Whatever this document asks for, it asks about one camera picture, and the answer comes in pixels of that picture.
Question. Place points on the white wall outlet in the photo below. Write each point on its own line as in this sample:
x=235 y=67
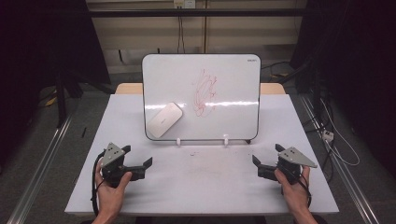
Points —
x=184 y=3

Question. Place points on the black horizontal bar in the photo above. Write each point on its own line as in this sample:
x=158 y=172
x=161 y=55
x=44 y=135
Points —
x=193 y=12

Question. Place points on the person's left hand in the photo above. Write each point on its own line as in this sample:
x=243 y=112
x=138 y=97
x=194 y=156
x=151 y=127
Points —
x=110 y=197

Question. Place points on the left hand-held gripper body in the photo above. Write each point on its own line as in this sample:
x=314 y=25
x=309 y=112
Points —
x=112 y=161

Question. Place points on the person's right hand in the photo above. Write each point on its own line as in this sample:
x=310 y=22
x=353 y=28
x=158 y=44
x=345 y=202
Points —
x=295 y=194

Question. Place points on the white whiteboard support clip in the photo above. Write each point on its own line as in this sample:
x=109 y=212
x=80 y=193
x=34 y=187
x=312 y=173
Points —
x=226 y=140
x=178 y=142

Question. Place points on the white power strip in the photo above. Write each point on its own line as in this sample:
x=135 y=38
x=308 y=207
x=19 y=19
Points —
x=328 y=135

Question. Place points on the black metal stand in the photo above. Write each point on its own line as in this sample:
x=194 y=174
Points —
x=61 y=99

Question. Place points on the black curtain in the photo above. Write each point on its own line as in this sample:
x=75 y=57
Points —
x=37 y=46
x=358 y=62

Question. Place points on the white whiteboard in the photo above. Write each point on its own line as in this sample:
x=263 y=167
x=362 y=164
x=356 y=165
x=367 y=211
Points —
x=230 y=93

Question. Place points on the white whiteboard eraser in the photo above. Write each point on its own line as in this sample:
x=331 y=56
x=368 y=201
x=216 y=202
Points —
x=164 y=119

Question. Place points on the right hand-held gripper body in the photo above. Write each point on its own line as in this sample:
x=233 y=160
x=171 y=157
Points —
x=289 y=161

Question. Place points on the aluminium floor rail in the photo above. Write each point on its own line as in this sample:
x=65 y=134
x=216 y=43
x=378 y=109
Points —
x=348 y=183
x=40 y=169

